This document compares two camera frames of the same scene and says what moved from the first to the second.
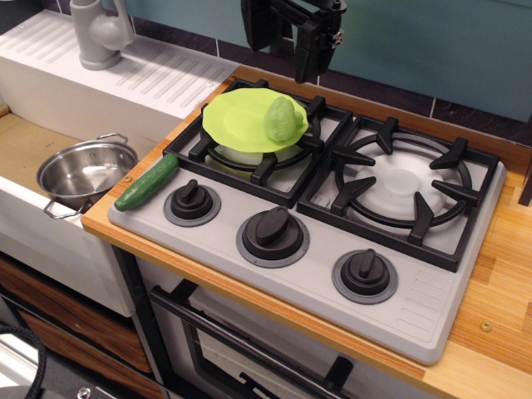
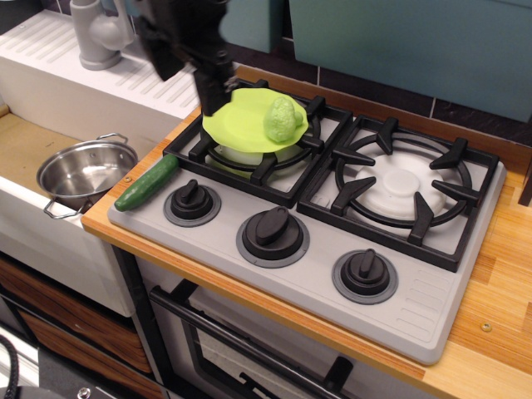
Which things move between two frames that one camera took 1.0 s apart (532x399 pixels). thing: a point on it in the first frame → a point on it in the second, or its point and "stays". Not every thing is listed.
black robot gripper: (319, 30) → (179, 33)
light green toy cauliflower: (281, 120) stays
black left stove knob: (192, 205) stays
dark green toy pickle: (149, 184) stays
